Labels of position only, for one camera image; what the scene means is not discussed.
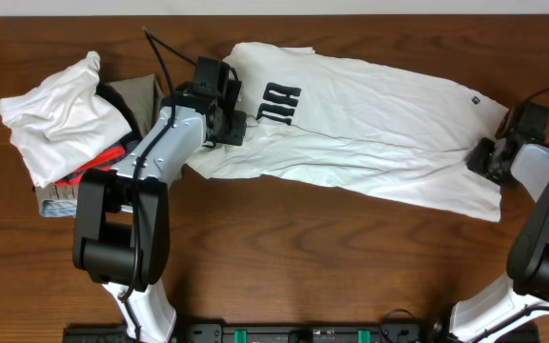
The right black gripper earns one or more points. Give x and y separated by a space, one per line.
476 162

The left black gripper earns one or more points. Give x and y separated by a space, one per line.
237 131

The white printed t-shirt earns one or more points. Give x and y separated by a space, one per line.
363 127

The olive folded trousers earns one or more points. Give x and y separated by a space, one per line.
144 96

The white folded shirt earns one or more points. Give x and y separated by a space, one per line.
63 124

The light blue folded garment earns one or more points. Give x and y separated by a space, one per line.
58 208

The dark red-trimmed folded garment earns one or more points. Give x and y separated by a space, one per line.
111 92

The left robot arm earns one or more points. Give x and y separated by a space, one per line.
122 224

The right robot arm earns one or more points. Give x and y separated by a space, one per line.
505 311

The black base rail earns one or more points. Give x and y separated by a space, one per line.
215 333

